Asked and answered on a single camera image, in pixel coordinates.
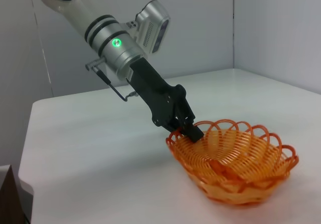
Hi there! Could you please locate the dark brown board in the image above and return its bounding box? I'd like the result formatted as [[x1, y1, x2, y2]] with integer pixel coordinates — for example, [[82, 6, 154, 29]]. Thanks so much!
[[0, 165, 32, 224]]

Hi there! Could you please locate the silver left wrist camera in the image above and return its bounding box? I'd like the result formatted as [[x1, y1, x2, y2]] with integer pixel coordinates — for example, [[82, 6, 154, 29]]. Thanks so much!
[[134, 0, 172, 54]]

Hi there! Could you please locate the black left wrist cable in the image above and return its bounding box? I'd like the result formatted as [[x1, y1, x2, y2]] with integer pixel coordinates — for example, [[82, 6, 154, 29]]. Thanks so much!
[[94, 68, 139, 102]]

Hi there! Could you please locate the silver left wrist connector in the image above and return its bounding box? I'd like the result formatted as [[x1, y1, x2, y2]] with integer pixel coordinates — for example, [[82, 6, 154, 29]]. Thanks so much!
[[85, 57, 106, 72]]

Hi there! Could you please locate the orange plastic woven basket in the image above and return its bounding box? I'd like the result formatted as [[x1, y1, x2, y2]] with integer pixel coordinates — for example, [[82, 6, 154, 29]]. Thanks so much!
[[165, 119, 300, 206]]

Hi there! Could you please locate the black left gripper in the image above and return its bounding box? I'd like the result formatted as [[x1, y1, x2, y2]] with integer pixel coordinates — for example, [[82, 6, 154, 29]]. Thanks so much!
[[125, 57, 205, 143]]

